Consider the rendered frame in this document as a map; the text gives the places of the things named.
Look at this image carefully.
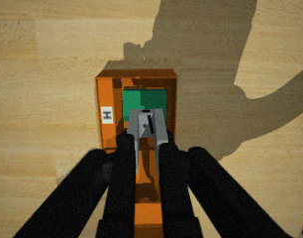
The orange three-compartment bin rack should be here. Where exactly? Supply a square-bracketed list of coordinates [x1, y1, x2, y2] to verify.
[94, 69, 178, 238]

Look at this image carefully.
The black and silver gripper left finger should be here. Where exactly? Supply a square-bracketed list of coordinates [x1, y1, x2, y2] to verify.
[12, 109, 140, 238]

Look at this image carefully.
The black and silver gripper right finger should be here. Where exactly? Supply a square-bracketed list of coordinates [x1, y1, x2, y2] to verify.
[153, 108, 293, 238]

